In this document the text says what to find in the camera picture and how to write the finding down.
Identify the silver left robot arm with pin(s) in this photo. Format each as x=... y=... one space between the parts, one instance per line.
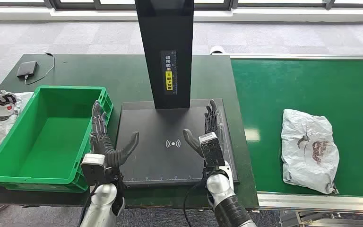
x=101 y=203

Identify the white round roller end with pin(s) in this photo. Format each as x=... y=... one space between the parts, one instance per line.
x=217 y=50

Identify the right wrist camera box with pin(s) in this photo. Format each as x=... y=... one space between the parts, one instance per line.
x=212 y=150

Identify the grey parcel bag brown print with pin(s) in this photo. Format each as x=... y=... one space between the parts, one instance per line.
x=303 y=150

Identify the black power bank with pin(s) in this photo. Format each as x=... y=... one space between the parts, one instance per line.
x=27 y=69

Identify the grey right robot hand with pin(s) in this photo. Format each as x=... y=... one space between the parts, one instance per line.
x=212 y=119

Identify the black inbound scanner machine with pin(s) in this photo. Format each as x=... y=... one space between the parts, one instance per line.
x=169 y=163

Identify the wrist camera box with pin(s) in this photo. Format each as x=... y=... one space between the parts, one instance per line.
x=212 y=150
x=93 y=169

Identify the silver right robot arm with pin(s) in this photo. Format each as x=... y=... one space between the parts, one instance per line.
x=219 y=188

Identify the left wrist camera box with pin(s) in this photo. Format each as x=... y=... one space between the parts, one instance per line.
x=93 y=169

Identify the dark green table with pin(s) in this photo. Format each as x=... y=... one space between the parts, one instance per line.
x=122 y=75

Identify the green plastic crate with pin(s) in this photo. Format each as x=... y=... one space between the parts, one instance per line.
x=43 y=141

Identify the green conveyor belt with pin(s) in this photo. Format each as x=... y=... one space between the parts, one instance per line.
x=294 y=87

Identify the black yellow label sticker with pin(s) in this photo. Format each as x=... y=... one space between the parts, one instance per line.
x=168 y=72

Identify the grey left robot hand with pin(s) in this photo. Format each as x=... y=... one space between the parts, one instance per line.
x=100 y=144

